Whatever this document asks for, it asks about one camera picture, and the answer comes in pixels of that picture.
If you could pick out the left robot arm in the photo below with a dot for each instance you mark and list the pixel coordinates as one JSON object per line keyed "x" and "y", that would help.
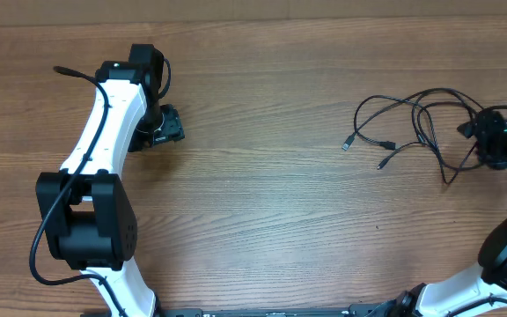
{"x": 88, "y": 229}

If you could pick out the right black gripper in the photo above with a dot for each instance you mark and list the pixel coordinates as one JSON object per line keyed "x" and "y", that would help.
{"x": 481, "y": 130}

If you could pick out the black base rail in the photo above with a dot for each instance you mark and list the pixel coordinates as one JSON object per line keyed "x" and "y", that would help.
{"x": 354, "y": 310}

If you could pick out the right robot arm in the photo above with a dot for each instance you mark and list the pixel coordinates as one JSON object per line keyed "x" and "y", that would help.
{"x": 483, "y": 286}

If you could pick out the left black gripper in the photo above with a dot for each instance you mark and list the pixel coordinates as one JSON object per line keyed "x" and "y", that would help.
{"x": 173, "y": 129}

